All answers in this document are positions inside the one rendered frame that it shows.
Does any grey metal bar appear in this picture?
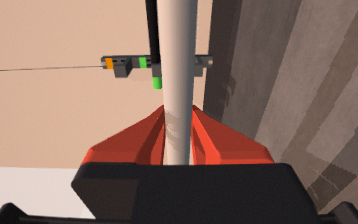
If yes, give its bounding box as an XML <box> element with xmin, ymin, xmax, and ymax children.
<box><xmin>158</xmin><ymin>0</ymin><xmax>198</xmax><ymax>165</ymax></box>

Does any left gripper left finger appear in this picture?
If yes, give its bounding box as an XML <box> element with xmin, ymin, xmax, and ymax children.
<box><xmin>81</xmin><ymin>105</ymin><xmax>166</xmax><ymax>165</ymax></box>

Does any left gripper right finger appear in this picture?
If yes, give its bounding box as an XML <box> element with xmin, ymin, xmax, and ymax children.
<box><xmin>191</xmin><ymin>105</ymin><xmax>275</xmax><ymax>165</ymax></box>

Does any black metal bar with green ends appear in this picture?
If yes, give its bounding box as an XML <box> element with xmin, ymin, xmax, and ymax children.
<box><xmin>145</xmin><ymin>0</ymin><xmax>162</xmax><ymax>89</ymax></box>

